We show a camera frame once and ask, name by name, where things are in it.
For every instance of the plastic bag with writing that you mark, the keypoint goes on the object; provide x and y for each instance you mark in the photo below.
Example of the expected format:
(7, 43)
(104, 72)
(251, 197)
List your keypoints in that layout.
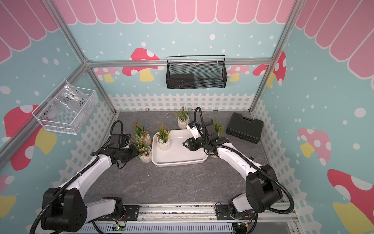
(66, 104)

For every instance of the far left pot orange flowers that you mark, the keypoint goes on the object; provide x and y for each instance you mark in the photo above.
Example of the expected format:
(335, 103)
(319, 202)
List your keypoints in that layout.
(141, 133)

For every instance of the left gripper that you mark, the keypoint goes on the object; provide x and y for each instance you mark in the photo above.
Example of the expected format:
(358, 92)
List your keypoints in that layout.
(134, 153)

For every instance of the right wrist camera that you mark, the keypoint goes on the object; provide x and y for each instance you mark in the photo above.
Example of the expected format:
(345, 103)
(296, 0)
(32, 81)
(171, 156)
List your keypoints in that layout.
(194, 129)

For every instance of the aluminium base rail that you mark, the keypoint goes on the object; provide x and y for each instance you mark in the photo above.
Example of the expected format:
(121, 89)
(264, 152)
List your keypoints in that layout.
(194, 218)

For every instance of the white rectangular storage tray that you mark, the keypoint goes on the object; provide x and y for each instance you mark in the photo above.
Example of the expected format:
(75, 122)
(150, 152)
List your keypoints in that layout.
(177, 154)

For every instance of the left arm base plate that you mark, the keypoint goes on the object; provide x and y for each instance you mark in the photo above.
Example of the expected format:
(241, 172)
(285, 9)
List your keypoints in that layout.
(131, 213)

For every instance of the twine pot orange flowers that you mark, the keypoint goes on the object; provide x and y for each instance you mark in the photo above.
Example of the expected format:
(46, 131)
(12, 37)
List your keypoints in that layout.
(218, 128)

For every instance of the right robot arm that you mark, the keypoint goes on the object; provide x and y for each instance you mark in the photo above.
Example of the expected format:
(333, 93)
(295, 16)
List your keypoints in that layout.
(263, 191)

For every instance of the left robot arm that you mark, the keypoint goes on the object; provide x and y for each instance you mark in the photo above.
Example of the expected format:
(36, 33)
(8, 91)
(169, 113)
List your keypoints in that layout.
(63, 207)

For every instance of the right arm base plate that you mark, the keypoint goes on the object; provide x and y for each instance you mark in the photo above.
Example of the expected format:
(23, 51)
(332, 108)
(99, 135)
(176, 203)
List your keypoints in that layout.
(228, 212)

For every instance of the pot pink flowers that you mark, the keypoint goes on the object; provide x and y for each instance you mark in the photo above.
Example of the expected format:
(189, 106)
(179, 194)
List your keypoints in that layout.
(144, 149)

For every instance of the black plastic tool case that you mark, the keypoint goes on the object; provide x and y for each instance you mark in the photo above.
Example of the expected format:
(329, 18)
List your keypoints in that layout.
(245, 128)

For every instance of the back ribbed pot plant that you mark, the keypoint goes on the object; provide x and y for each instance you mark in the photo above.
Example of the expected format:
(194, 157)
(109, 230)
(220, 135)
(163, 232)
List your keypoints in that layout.
(183, 116)

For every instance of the ribbed pot orange flowers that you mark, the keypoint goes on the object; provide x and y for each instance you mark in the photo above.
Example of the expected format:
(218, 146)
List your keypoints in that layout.
(163, 137)

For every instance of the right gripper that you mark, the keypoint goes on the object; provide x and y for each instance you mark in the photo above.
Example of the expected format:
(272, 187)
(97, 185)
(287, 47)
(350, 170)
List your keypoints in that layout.
(192, 146)

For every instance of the black wire mesh basket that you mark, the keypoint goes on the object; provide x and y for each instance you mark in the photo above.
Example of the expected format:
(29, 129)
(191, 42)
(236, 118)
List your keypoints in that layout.
(209, 70)

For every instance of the clear wire wall basket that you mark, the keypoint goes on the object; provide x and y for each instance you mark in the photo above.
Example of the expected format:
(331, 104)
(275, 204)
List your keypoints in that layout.
(74, 127)

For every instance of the black box in basket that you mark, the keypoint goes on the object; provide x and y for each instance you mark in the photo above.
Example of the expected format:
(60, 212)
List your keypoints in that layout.
(181, 81)

